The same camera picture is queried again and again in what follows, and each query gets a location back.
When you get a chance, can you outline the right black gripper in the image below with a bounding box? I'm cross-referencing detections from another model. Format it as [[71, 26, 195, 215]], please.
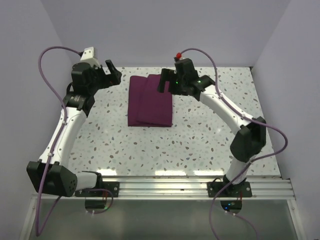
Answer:
[[156, 68, 187, 97]]

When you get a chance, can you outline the purple cloth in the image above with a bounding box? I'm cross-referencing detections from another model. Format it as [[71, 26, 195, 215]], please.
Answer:
[[127, 74, 173, 128]]

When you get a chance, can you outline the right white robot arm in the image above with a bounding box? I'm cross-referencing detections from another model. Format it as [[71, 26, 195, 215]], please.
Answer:
[[157, 58, 267, 197]]

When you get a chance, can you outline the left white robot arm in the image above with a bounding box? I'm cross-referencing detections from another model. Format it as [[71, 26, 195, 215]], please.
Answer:
[[26, 59, 122, 197]]

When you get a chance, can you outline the right wrist camera red cap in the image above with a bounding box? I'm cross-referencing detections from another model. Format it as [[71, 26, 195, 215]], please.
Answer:
[[174, 52, 186, 62]]

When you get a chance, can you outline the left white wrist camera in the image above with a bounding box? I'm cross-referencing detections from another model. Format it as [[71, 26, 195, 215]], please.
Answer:
[[80, 46, 101, 68]]

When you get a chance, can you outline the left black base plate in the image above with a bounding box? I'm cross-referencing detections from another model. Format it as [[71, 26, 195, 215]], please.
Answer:
[[74, 181, 120, 198]]

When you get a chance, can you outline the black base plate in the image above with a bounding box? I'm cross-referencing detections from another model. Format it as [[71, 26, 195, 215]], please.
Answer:
[[74, 181, 120, 198], [206, 181, 253, 198]]

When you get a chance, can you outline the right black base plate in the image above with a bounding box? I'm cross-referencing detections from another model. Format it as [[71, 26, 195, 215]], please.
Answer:
[[206, 181, 253, 198]]

